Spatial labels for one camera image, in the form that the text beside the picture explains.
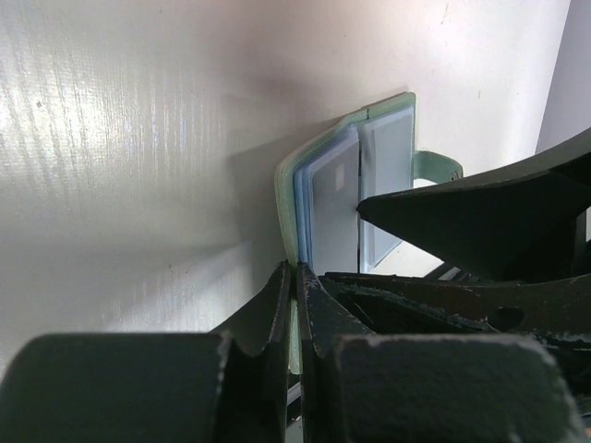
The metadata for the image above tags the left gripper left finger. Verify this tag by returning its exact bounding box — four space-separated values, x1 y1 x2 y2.
1 263 291 442

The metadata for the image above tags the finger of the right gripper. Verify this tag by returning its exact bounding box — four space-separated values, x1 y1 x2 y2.
322 272 590 383
357 133 590 281

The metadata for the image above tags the green leather card holder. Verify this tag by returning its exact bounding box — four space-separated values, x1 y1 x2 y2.
274 92 464 273

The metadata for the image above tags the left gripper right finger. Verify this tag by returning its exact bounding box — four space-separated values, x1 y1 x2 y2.
296 264 577 442

